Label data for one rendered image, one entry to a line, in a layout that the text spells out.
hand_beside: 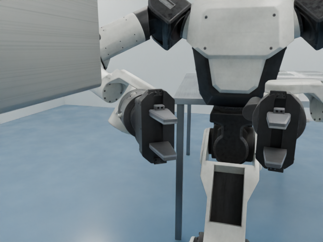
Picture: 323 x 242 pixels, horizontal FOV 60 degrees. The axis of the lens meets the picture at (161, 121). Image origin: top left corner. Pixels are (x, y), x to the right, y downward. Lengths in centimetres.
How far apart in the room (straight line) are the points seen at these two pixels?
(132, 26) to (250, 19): 32
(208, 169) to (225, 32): 37
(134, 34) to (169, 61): 426
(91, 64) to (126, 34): 67
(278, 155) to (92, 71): 32
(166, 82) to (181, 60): 48
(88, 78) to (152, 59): 503
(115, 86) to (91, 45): 53
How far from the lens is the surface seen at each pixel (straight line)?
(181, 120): 153
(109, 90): 68
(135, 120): 50
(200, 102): 148
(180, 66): 504
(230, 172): 84
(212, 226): 79
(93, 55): 16
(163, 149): 42
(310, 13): 83
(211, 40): 77
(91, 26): 16
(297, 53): 494
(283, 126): 39
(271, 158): 41
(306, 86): 63
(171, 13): 83
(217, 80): 78
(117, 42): 83
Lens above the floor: 114
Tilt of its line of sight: 15 degrees down
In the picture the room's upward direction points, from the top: straight up
